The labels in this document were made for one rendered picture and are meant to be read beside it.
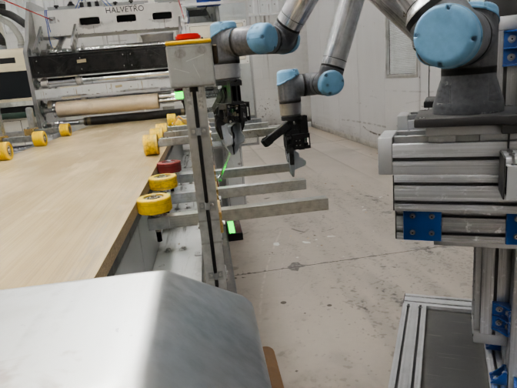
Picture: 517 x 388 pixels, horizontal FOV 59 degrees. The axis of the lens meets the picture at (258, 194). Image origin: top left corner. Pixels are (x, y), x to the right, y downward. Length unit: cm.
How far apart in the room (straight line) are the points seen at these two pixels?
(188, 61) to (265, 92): 950
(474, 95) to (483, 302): 66
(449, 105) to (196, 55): 61
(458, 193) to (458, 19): 39
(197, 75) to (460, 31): 51
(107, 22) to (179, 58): 347
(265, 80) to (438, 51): 930
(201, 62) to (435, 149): 61
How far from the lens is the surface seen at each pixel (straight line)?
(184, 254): 154
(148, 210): 108
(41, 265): 81
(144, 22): 416
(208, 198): 78
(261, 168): 160
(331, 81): 145
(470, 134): 113
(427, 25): 99
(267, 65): 1024
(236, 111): 131
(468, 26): 98
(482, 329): 157
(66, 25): 427
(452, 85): 113
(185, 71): 74
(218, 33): 131
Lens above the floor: 116
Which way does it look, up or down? 14 degrees down
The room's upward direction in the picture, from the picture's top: 5 degrees counter-clockwise
